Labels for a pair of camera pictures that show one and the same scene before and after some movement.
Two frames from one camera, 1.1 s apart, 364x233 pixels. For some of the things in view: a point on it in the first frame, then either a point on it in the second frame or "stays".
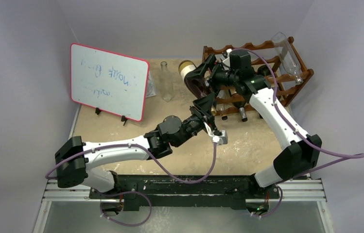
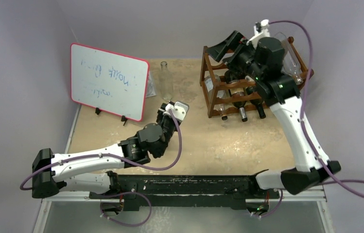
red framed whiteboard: (109, 81) stays
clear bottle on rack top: (287, 55) stays
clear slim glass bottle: (166, 82) stays
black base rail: (186, 192) stays
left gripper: (207, 104) to (160, 112)
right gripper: (212, 70) to (235, 50)
